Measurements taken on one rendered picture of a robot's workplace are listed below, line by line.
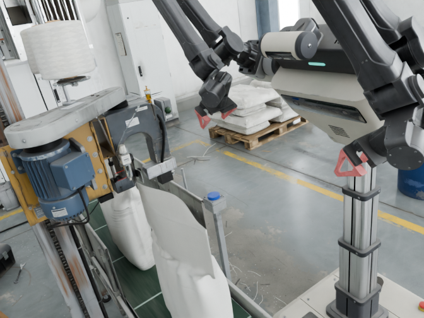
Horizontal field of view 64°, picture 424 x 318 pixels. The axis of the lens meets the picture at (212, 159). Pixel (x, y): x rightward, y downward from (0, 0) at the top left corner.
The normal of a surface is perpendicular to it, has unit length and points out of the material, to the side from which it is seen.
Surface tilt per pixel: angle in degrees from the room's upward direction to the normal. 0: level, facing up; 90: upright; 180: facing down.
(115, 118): 90
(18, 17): 44
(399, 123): 34
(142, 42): 90
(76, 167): 90
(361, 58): 107
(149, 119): 90
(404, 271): 0
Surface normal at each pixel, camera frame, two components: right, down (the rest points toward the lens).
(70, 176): 0.86, 0.08
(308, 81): -0.65, -0.47
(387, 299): -0.15, -0.90
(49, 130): 0.74, 0.18
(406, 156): -0.47, 0.68
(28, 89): 0.58, 0.25
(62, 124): 0.95, -0.02
